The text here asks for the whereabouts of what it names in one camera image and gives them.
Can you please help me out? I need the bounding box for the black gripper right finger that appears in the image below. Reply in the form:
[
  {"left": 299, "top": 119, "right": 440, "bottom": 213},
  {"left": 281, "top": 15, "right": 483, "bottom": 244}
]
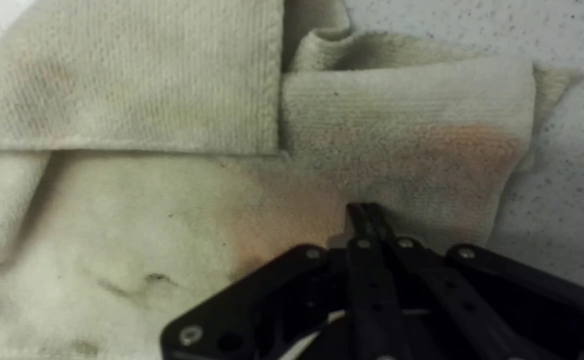
[{"left": 392, "top": 238, "right": 584, "bottom": 360}]

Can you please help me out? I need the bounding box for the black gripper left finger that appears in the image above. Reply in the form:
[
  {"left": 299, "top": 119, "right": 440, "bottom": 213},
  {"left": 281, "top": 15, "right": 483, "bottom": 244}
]
[{"left": 161, "top": 201, "right": 401, "bottom": 360}]

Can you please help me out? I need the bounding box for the cream white table cloth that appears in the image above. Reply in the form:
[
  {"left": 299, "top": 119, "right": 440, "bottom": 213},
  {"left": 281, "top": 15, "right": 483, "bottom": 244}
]
[{"left": 0, "top": 0, "right": 572, "bottom": 360}]

